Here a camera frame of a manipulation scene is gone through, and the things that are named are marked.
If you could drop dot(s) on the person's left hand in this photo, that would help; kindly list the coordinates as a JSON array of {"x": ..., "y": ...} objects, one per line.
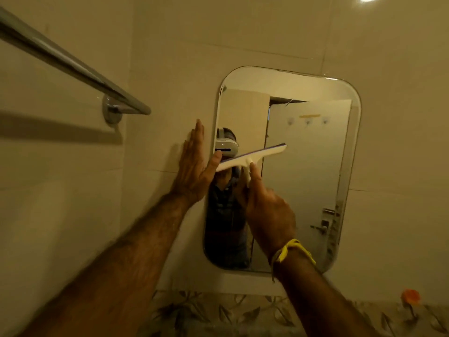
[{"x": 193, "y": 178}]

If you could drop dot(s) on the person's right hand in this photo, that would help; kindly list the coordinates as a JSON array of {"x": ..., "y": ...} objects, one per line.
[{"x": 270, "y": 221}]

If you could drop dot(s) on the person's right forearm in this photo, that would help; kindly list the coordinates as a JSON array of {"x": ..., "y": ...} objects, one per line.
[{"x": 322, "y": 301}]

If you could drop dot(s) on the chrome towel bar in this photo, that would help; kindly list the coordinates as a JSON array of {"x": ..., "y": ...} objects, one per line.
[{"x": 70, "y": 64}]

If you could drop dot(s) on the rounded frameless wall mirror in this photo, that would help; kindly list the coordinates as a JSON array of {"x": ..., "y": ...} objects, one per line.
[{"x": 308, "y": 171}]

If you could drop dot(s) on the person's left forearm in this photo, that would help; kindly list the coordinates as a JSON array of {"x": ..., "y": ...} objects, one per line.
[{"x": 115, "y": 277}]

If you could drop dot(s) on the yellow wristband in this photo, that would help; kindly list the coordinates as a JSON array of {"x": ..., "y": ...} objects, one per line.
[{"x": 291, "y": 245}]

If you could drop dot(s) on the orange wall hook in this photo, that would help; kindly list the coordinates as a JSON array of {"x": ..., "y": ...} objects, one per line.
[{"x": 410, "y": 297}]

